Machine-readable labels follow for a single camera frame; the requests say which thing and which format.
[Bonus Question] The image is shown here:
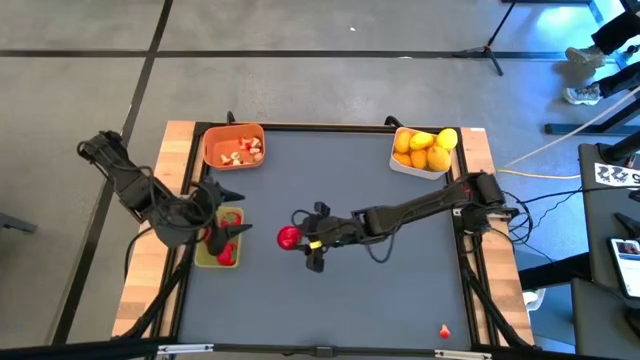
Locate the white plastic basket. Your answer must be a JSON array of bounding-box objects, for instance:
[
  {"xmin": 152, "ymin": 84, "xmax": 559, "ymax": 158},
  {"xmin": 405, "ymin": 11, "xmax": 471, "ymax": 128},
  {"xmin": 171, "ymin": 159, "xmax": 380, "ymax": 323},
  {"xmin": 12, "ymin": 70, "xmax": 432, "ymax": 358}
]
[{"xmin": 388, "ymin": 125, "xmax": 454, "ymax": 180}]

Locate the silver frame bracket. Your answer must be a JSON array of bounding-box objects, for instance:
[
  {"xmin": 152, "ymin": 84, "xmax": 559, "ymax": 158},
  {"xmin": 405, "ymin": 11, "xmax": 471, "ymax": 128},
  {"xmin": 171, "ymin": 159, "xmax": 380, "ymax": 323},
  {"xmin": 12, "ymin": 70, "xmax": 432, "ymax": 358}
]
[
  {"xmin": 433, "ymin": 348, "xmax": 494, "ymax": 360},
  {"xmin": 155, "ymin": 343, "xmax": 215, "ymax": 357}
]

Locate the black desk leg frame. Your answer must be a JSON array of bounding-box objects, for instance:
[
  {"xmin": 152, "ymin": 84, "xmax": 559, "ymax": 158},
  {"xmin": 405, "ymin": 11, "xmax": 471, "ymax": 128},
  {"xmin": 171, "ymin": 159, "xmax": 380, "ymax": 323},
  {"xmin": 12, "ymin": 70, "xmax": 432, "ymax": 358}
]
[{"xmin": 543, "ymin": 84, "xmax": 640, "ymax": 137}]

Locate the yellow floor cable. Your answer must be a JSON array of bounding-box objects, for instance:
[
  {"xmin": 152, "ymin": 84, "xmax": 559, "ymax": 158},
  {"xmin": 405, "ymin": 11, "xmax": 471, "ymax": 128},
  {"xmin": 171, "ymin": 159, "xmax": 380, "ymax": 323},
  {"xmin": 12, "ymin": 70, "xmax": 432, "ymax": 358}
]
[{"xmin": 497, "ymin": 168, "xmax": 582, "ymax": 181}]

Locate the grey furniture foot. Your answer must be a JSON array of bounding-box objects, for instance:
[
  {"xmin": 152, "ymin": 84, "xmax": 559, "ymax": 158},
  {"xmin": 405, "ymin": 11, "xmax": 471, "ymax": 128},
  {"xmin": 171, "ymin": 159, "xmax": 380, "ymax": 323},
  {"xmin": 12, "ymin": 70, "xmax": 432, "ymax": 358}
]
[{"xmin": 0, "ymin": 212, "xmax": 39, "ymax": 235}]

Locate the white floor cable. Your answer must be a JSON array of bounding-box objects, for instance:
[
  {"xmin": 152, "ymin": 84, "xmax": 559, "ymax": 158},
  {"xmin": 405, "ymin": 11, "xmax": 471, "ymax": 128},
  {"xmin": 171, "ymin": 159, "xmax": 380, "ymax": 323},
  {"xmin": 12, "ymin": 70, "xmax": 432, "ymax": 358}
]
[{"xmin": 507, "ymin": 87, "xmax": 640, "ymax": 166}]

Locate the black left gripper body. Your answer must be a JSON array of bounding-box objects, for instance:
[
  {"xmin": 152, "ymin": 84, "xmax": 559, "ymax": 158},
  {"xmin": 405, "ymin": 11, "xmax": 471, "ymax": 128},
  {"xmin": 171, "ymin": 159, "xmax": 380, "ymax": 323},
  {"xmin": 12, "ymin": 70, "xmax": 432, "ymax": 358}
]
[{"xmin": 192, "ymin": 179, "xmax": 229, "ymax": 246}]

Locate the orange plastic basket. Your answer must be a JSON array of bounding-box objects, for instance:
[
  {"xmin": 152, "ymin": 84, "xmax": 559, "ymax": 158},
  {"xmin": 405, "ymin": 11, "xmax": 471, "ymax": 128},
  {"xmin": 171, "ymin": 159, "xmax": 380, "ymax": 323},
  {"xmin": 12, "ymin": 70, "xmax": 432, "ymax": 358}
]
[{"xmin": 201, "ymin": 123, "xmax": 267, "ymax": 173}]

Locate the person's leg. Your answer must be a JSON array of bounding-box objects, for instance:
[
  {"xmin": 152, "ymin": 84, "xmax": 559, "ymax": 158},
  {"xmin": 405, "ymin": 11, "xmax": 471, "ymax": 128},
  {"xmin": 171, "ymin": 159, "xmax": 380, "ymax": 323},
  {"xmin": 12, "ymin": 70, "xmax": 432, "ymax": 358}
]
[
  {"xmin": 592, "ymin": 9, "xmax": 640, "ymax": 56},
  {"xmin": 598, "ymin": 62, "xmax": 640, "ymax": 99}
]

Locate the yellow-green plastic basket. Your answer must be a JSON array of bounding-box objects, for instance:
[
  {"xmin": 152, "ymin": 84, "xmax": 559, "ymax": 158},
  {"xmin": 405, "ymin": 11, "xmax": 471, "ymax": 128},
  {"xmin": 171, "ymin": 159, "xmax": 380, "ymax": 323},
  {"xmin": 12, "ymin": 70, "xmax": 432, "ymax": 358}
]
[{"xmin": 193, "ymin": 205, "xmax": 246, "ymax": 270}]

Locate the dark grey desk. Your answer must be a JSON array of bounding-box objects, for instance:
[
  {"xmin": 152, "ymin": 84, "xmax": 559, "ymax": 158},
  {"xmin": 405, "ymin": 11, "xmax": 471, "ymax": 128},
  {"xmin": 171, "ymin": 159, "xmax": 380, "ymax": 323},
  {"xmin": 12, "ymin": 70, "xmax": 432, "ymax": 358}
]
[{"xmin": 578, "ymin": 142, "xmax": 640, "ymax": 301}]

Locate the yellow lemon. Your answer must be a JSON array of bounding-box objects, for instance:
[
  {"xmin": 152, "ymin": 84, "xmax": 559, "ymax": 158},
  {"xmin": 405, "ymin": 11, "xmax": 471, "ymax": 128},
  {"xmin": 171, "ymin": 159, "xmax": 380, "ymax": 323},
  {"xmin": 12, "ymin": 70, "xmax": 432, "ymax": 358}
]
[
  {"xmin": 409, "ymin": 131, "xmax": 435, "ymax": 151},
  {"xmin": 435, "ymin": 127, "xmax": 459, "ymax": 151}
]

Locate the smartphone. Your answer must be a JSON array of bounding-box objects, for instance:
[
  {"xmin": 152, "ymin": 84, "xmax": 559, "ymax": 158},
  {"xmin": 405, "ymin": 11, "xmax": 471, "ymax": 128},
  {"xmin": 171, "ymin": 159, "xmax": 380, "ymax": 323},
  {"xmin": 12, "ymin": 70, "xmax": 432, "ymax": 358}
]
[{"xmin": 607, "ymin": 237, "xmax": 640, "ymax": 300}]

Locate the white marker sheet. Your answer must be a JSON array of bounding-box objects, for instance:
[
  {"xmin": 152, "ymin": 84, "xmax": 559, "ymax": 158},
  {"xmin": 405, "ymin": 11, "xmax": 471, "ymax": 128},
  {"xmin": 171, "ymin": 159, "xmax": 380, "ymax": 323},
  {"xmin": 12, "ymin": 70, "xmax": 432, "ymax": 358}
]
[{"xmin": 593, "ymin": 162, "xmax": 640, "ymax": 189}]

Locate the black tripod stand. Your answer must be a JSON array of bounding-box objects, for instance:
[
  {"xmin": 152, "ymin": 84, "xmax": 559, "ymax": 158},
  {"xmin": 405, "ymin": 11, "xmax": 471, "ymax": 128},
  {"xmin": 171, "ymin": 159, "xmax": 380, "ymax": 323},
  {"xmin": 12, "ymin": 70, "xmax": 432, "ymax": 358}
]
[{"xmin": 452, "ymin": 0, "xmax": 519, "ymax": 77}]

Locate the black floor cable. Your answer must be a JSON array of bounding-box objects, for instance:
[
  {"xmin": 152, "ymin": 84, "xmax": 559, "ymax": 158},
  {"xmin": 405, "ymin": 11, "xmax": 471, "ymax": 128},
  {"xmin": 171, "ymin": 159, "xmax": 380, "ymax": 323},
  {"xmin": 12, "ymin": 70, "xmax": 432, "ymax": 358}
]
[{"xmin": 123, "ymin": 224, "xmax": 154, "ymax": 281}]

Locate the person's shoe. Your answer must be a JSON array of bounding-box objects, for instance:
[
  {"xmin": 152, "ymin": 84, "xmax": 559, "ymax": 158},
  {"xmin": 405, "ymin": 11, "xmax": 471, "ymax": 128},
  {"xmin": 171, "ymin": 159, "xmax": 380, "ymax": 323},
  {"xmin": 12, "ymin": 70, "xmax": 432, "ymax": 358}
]
[
  {"xmin": 564, "ymin": 44, "xmax": 607, "ymax": 69},
  {"xmin": 563, "ymin": 82, "xmax": 604, "ymax": 107}
]

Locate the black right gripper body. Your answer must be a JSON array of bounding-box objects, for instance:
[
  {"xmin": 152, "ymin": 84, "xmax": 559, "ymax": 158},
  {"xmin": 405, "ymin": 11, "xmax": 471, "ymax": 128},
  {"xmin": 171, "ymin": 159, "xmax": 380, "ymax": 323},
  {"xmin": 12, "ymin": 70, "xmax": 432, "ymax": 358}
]
[{"xmin": 298, "ymin": 200, "xmax": 367, "ymax": 252}]

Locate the black aluminium rig frame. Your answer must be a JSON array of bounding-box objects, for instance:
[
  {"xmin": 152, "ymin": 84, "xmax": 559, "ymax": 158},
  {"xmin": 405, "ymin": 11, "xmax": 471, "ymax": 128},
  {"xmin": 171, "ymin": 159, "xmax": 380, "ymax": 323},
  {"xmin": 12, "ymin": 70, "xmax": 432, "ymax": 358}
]
[{"xmin": 0, "ymin": 119, "xmax": 539, "ymax": 360}]

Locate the wooden table side board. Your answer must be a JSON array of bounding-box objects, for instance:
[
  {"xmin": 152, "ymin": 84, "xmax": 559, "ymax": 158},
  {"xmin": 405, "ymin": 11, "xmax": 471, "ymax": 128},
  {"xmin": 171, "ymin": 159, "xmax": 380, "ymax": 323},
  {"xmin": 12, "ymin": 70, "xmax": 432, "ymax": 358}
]
[
  {"xmin": 110, "ymin": 119, "xmax": 201, "ymax": 339},
  {"xmin": 459, "ymin": 127, "xmax": 536, "ymax": 346}
]

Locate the white object under table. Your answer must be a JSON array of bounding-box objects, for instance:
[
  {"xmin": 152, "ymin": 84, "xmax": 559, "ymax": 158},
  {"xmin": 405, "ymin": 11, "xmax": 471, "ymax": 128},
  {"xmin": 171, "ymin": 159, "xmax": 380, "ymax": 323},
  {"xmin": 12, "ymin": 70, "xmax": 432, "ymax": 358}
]
[{"xmin": 522, "ymin": 288, "xmax": 546, "ymax": 311}]

